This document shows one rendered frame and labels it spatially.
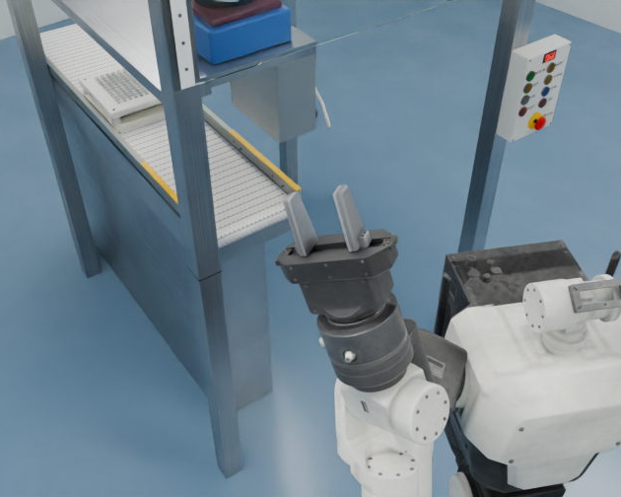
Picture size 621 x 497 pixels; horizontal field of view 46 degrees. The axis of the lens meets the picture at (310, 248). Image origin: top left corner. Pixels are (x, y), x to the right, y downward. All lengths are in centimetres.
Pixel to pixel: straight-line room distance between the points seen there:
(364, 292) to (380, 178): 280
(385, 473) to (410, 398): 11
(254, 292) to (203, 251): 53
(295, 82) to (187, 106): 31
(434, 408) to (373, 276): 17
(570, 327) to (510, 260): 22
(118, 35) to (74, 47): 101
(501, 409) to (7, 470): 187
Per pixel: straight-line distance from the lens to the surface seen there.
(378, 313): 75
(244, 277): 215
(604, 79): 461
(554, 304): 99
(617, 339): 113
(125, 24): 181
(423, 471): 101
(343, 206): 70
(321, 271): 73
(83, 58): 268
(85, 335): 289
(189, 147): 154
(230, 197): 194
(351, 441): 87
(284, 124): 173
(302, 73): 170
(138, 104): 223
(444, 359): 104
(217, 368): 201
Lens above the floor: 207
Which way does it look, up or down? 42 degrees down
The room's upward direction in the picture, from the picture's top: straight up
